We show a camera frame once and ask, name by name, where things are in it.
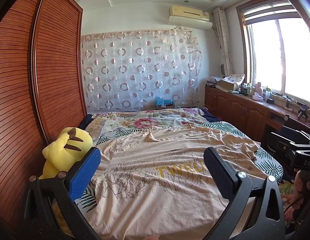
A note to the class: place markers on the cardboard box on cabinet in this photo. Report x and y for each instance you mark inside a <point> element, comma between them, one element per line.
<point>232,82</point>

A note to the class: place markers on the window with wooden frame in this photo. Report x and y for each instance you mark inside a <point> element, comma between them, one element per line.
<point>277,46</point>

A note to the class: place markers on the palm leaf bed sheet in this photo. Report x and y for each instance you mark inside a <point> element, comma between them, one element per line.
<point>263,160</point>

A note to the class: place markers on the beige printed t-shirt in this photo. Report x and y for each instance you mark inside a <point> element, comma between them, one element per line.
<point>154,184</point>

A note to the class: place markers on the wooden louvered wardrobe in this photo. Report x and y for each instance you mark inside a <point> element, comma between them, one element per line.
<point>40,91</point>

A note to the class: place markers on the side window drape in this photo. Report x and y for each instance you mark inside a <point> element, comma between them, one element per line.
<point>223,34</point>

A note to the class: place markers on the blue toy on box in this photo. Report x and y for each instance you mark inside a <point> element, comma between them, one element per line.
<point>161,103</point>

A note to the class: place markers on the wooden low cabinet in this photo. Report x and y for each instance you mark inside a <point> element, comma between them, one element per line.
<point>254,118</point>

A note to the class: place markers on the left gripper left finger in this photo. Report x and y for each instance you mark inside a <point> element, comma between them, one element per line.
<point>50,211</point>

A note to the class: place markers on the yellow plush toy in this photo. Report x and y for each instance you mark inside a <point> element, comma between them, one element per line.
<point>71,146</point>

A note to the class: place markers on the circle patterned sheer curtain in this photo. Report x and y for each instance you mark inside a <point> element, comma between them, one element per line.
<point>130,70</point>

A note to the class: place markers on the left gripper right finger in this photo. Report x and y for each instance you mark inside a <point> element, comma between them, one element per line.
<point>266,217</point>

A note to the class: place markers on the wall air conditioner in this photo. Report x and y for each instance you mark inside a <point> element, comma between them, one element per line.
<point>189,17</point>

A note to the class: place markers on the person's right hand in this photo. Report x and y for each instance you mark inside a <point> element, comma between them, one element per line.
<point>298,190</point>

